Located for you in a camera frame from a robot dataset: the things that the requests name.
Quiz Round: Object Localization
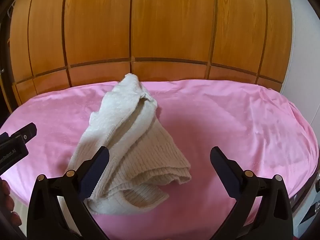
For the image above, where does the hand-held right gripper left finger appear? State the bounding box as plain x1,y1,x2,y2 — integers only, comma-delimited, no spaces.
26,146,110,240

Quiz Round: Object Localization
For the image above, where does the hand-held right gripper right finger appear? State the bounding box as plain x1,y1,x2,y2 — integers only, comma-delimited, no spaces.
210,146,295,240

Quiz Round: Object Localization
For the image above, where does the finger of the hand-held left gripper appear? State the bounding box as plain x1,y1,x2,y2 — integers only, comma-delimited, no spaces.
6,122,38,146

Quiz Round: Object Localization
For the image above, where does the cream knitted sweater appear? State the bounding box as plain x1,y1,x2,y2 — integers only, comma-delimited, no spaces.
65,73,192,215

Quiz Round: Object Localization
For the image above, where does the person's left hand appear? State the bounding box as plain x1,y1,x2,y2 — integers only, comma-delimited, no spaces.
0,177,16,228

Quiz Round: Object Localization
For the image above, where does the pink blanket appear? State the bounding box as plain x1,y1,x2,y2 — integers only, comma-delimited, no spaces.
0,79,319,240

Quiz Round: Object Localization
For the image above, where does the wooden wardrobe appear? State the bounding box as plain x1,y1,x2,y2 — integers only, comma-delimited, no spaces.
5,0,293,113

